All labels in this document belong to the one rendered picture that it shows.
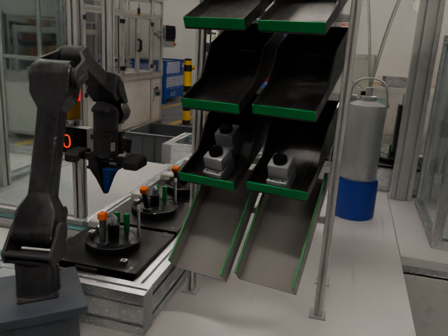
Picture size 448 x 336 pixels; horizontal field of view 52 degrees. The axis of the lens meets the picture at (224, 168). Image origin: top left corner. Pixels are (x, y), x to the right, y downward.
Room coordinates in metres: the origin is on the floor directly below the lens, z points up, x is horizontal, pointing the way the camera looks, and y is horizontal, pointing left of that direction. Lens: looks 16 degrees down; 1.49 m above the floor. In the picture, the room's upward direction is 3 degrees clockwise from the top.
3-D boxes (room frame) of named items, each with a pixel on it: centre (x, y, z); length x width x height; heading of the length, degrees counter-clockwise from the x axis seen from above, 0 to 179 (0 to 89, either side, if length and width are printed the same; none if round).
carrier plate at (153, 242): (1.08, 0.27, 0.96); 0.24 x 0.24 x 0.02; 75
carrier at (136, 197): (1.33, 0.21, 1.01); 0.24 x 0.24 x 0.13; 75
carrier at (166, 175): (1.56, 0.14, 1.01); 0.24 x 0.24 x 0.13; 75
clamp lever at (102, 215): (1.04, 0.28, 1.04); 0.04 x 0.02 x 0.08; 165
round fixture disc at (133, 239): (1.08, 0.27, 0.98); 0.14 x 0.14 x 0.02
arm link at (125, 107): (1.09, 0.28, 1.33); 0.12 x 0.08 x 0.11; 176
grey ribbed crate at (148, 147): (3.22, 0.35, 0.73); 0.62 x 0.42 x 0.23; 75
